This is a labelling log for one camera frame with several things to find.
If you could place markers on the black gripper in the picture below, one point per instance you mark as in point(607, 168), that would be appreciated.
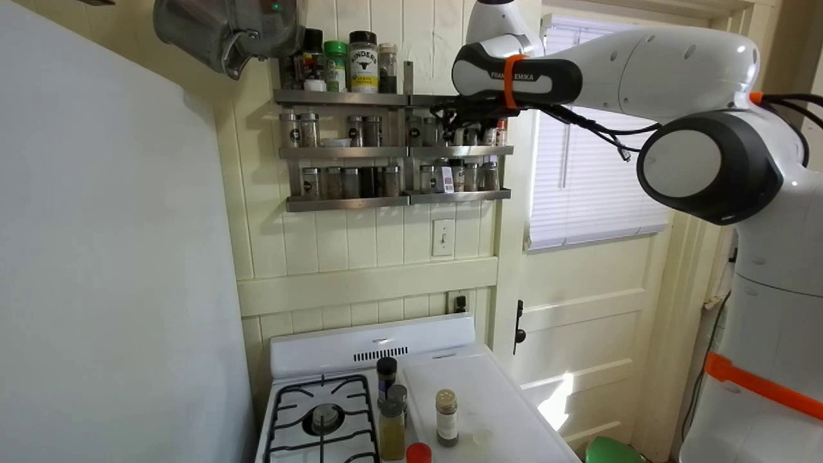
point(476, 108)

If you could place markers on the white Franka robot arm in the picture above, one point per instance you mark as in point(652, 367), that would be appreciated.
point(652, 68)

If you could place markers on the small dark bottle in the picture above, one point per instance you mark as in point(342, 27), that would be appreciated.
point(390, 69)

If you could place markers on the green lid bottle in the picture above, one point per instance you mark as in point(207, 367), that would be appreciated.
point(336, 68)

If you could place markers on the dark sauce bottle black cap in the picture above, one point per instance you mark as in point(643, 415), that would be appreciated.
point(312, 65)

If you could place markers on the white gas stove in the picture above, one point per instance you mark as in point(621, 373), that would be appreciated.
point(369, 337)

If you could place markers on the black lid spice bottle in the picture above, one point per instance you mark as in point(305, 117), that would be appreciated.
point(387, 370)

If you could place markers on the beige lid spice bottle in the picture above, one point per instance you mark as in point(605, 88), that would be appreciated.
point(445, 418)

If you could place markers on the yellow spice bottle grey lid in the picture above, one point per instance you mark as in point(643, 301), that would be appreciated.
point(391, 425)

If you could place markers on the small red bottle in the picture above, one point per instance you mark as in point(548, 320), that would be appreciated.
point(420, 452)

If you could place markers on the steel lid spice jar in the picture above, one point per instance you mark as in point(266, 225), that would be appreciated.
point(312, 130)
point(296, 130)
point(350, 182)
point(466, 175)
point(310, 182)
point(354, 130)
point(445, 137)
point(332, 182)
point(375, 130)
point(431, 137)
point(485, 137)
point(391, 180)
point(425, 178)
point(413, 135)
point(488, 172)

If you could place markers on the thin steel shaker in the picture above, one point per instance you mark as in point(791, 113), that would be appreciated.
point(409, 77)

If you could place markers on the white label spice jar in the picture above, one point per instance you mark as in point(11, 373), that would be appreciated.
point(445, 178)

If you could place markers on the large jar white label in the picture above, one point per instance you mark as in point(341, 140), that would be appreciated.
point(363, 65)

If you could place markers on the dark content spice jar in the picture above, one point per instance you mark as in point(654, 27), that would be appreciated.
point(372, 180)

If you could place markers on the steel hanging pan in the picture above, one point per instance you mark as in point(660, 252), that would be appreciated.
point(283, 27)

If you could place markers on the white window blind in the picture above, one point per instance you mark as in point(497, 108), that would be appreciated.
point(593, 196)

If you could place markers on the black door latch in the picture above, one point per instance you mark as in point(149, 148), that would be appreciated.
point(517, 324)

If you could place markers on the cream panelled door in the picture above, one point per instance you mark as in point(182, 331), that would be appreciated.
point(593, 343)

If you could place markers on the black burner grate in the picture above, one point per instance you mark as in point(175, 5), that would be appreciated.
point(299, 385)

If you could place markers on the round gas burner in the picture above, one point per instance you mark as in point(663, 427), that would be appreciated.
point(326, 418)

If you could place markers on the white refrigerator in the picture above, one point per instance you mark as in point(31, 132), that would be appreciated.
point(103, 258)

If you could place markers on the green stool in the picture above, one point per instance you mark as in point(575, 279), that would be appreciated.
point(614, 450)

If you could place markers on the steel wall spice rack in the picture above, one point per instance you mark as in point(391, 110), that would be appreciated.
point(342, 99)

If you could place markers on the white wall outlet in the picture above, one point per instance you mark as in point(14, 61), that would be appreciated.
point(443, 238)

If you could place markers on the black wall plug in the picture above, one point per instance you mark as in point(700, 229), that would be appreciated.
point(459, 301)

